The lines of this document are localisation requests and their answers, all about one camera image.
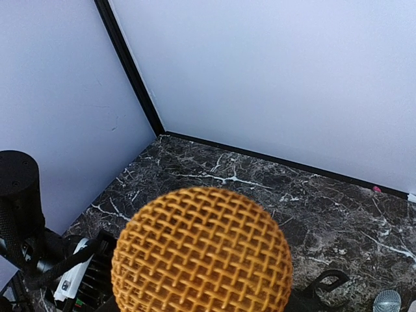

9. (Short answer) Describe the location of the orange microphone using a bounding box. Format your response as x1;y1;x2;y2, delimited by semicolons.
111;187;293;311

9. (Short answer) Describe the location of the black stand of purple microphone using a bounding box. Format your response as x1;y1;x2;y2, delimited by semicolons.
284;269;350;312

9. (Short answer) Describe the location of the glitter silver-head microphone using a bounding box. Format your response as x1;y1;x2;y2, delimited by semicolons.
372;289;402;312

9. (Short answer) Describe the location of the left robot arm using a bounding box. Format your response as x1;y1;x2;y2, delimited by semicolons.
1;150;65;290

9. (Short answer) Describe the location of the left black frame post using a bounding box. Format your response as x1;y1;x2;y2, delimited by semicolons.
94;0;166;136

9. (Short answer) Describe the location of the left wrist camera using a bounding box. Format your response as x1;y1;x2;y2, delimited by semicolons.
53;230;116;311

